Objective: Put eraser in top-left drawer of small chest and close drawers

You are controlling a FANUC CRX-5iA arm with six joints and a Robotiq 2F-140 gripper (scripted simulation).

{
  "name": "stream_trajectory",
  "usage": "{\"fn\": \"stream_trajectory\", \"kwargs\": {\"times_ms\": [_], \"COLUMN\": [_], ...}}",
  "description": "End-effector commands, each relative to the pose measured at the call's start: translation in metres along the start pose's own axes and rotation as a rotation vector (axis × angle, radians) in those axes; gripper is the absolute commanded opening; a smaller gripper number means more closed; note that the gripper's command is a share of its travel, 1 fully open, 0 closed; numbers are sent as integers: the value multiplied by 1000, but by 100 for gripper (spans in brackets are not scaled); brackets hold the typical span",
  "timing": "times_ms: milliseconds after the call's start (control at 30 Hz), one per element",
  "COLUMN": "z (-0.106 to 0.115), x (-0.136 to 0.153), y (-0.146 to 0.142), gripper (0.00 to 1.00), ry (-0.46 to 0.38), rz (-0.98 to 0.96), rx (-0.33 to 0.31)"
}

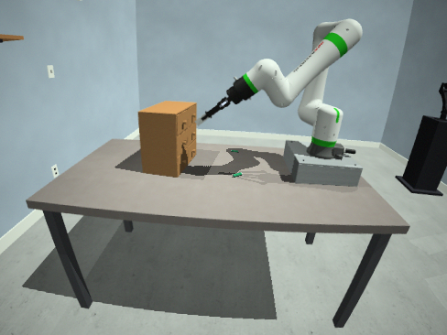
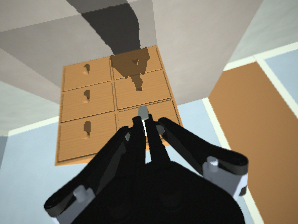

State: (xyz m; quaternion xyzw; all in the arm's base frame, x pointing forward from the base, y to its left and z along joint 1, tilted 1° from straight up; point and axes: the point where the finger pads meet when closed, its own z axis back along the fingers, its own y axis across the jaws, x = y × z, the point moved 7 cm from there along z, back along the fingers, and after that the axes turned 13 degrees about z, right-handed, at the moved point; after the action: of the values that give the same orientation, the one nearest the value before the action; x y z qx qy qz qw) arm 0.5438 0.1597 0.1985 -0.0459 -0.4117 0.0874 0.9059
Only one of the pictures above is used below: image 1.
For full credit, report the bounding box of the small wooden chest of drawers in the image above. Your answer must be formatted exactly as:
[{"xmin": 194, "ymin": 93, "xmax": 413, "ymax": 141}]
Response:
[{"xmin": 137, "ymin": 101, "xmax": 197, "ymax": 178}]

